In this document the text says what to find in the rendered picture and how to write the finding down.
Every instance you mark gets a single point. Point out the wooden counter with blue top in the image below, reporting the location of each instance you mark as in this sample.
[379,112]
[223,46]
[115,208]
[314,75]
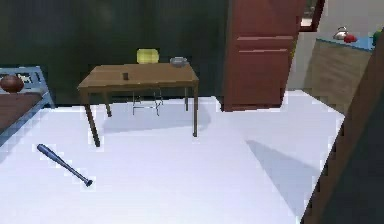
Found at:
[336,73]

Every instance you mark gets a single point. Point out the red-brown room door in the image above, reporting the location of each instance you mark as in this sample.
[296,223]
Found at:
[260,56]

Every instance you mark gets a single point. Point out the brown wooden table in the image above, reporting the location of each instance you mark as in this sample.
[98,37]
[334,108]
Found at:
[146,76]

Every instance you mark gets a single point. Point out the bed with blue frame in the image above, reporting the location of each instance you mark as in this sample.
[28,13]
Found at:
[20,106]

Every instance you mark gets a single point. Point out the yellow chair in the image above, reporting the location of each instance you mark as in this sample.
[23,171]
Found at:
[147,56]

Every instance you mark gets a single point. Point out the blue baseball bat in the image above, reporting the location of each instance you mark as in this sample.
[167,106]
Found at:
[63,164]

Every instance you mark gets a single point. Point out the window with dark red frame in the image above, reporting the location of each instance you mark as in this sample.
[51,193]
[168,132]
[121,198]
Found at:
[312,15]

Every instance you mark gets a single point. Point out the green round object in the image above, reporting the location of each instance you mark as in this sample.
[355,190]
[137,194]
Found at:
[377,36]

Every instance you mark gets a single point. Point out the grey bowl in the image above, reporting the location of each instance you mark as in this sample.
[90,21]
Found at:
[178,61]

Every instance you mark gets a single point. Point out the brown basketball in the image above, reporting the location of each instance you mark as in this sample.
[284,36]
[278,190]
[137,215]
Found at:
[11,83]

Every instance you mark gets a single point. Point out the red apple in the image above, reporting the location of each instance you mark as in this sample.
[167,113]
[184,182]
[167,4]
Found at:
[350,38]

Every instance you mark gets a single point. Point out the silver kettle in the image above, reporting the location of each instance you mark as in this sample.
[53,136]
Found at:
[340,33]

